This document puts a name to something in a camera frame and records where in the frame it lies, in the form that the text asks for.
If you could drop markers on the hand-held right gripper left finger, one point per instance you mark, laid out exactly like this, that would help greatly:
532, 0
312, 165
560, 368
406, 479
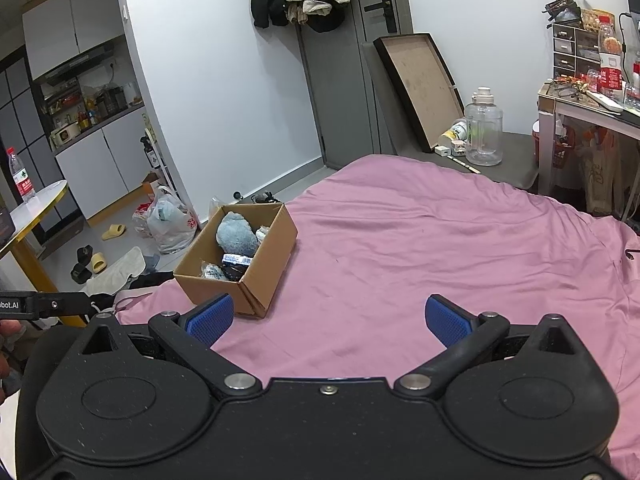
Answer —
210, 321

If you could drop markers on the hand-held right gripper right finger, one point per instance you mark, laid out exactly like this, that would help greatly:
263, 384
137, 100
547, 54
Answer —
447, 323

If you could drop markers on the black felt pouch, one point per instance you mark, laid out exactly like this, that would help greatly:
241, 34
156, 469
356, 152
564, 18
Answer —
234, 273

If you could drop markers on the blue white tissue packet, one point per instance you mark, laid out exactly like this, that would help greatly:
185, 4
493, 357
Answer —
237, 260

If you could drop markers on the brown cardboard box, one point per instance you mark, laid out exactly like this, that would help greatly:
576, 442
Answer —
270, 270

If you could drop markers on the grey plush toy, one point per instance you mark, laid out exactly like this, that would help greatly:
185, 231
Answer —
237, 235

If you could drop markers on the white tissue pack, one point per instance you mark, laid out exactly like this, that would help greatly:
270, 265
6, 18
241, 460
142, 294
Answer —
263, 233

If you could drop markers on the person's left hand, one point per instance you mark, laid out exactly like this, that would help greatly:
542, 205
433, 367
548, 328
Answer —
7, 355

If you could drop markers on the clear bag of grey stuff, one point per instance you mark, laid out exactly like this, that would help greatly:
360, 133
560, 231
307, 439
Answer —
210, 271

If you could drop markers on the black sandal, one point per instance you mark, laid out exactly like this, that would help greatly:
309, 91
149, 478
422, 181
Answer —
82, 252
80, 274

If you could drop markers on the dark clothes on floor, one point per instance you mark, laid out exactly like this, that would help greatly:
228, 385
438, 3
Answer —
152, 280

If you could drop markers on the yellow slipper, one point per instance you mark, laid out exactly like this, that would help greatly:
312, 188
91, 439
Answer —
97, 262
114, 231

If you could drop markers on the white floor towel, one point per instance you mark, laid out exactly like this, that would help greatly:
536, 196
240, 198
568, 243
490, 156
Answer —
117, 270

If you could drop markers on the round white yellow table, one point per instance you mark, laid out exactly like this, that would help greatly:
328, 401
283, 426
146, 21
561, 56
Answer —
30, 210

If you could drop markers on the pink bedsheet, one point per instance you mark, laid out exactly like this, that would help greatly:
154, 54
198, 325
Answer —
400, 240

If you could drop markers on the white plastic bag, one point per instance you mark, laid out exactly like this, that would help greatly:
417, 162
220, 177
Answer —
170, 222

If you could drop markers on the small crumpled plastic bag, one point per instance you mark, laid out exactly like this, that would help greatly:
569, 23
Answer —
216, 207

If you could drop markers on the red label water bottle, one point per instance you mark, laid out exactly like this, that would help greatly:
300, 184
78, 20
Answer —
21, 175

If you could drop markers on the small black device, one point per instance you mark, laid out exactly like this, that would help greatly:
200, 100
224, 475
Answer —
262, 196

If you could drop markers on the small open cardboard box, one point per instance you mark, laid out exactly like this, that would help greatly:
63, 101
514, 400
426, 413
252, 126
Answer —
150, 182

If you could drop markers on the white kitchen base cabinet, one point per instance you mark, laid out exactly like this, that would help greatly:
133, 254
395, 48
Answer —
100, 160

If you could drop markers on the striped pencil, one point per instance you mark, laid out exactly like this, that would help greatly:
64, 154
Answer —
463, 164

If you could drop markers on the white rice cooker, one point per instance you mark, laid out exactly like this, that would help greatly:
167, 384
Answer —
65, 135

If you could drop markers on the white charger plug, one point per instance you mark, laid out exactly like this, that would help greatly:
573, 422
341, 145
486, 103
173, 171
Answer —
442, 150

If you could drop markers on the grey bench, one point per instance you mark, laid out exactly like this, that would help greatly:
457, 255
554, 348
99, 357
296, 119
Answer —
515, 155

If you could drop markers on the white narrow rack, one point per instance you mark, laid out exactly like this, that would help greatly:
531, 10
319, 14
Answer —
152, 145

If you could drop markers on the white yellow bottle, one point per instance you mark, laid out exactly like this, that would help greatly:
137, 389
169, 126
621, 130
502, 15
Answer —
456, 132

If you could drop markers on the dark grid wardrobe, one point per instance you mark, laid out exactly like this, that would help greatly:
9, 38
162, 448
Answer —
17, 110

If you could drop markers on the clear plastic water jug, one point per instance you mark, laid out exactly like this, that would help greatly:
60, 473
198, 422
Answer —
484, 130

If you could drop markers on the red white bucket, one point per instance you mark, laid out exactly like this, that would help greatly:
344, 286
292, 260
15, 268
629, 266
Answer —
560, 150

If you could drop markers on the beige tote bag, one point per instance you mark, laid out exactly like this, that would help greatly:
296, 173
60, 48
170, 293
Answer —
600, 170

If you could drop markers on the black framed brown board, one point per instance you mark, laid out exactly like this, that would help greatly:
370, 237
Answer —
422, 85

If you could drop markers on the range hood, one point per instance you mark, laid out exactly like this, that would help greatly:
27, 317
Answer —
75, 67

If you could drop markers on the white desk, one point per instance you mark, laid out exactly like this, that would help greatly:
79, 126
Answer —
590, 112

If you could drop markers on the white remote control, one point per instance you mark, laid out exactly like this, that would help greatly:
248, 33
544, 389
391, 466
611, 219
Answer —
605, 100

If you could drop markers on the grey door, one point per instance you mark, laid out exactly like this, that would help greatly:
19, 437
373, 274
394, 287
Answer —
345, 60

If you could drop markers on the white drawer organizer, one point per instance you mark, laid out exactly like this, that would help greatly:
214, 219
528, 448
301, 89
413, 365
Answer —
575, 52

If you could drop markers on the white kitchen wall cabinet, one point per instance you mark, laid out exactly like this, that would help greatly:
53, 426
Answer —
65, 25

